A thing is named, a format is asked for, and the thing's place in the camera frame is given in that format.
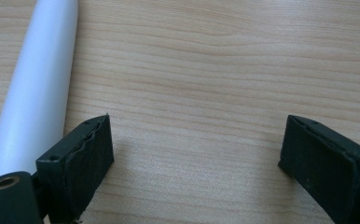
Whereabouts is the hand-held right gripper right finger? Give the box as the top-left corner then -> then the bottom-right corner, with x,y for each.
277,114 -> 360,224

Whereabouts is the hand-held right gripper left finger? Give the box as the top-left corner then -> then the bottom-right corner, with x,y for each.
35,113 -> 115,224

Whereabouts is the white plastic tube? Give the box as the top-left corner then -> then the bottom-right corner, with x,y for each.
0,0 -> 80,187

